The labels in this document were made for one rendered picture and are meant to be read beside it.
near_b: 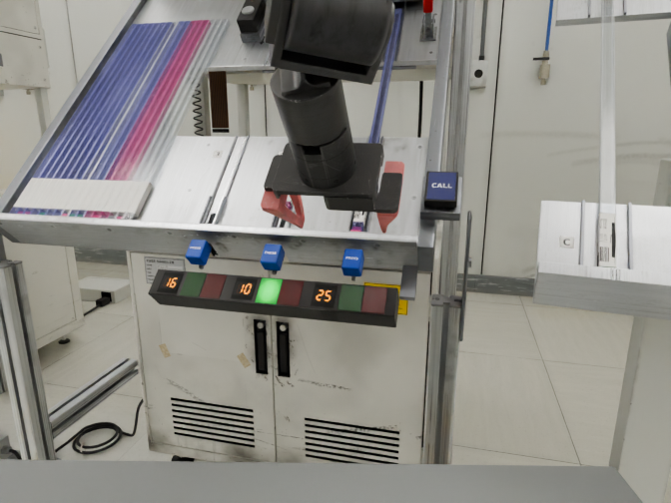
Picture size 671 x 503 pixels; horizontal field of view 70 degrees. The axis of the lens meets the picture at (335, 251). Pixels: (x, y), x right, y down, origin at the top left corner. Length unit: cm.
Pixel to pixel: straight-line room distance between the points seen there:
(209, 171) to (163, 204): 9
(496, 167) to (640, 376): 192
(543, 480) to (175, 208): 59
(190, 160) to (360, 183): 42
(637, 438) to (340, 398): 57
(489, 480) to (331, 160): 29
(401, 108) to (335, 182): 214
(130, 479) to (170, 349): 79
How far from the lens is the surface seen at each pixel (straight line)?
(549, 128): 259
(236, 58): 99
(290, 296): 62
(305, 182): 46
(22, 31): 210
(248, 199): 72
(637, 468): 83
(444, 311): 66
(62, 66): 347
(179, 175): 81
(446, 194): 61
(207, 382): 121
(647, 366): 76
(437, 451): 77
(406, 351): 101
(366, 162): 47
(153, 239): 76
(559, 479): 45
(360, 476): 42
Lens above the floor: 87
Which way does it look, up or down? 15 degrees down
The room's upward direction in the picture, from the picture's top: straight up
